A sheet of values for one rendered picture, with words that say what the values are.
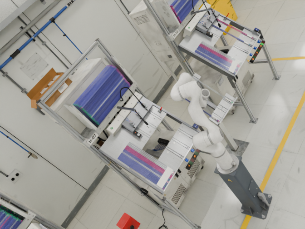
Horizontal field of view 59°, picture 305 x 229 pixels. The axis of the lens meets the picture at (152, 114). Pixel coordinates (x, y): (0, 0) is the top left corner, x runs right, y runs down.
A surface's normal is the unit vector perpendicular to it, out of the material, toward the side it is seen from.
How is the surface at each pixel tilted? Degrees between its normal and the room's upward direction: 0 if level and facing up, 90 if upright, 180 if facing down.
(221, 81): 90
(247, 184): 90
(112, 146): 43
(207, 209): 0
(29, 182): 90
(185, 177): 90
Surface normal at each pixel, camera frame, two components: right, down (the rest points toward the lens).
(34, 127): 0.64, 0.09
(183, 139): 0.04, -0.40
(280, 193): -0.54, -0.65
